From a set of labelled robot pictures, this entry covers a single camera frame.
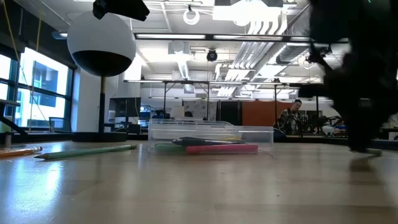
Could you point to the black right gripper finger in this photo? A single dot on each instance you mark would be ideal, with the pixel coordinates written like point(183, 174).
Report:
point(356, 130)
point(371, 130)

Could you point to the clear plastic supply box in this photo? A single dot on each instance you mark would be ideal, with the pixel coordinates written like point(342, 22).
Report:
point(258, 137)

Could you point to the yellow-green crayon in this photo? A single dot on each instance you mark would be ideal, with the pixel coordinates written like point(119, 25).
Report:
point(231, 138)

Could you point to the clear plastic container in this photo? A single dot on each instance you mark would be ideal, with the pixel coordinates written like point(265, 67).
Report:
point(186, 122)

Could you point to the pink marker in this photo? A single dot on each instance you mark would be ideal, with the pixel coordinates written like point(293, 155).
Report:
point(224, 149)

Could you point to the light green pencil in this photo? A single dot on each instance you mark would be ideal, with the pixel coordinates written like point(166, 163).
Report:
point(87, 152)

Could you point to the orange pencil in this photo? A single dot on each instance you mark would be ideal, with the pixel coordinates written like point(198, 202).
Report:
point(15, 152)

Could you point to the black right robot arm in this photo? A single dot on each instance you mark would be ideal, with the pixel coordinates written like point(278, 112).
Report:
point(357, 21)

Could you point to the white globe lamp black stand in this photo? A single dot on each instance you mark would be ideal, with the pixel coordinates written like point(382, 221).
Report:
point(102, 34)

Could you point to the person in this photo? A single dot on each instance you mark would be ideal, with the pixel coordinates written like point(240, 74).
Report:
point(290, 119)

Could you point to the linear ceiling light fixture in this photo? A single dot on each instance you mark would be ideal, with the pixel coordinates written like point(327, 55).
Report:
point(210, 37)

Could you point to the dark computer monitor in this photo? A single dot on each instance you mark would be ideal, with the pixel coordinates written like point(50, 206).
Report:
point(124, 107)

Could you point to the orange partition wall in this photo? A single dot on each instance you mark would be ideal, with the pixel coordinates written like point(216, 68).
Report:
point(258, 113)

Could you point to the black ceiling dome camera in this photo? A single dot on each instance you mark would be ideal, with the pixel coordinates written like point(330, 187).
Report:
point(212, 55)

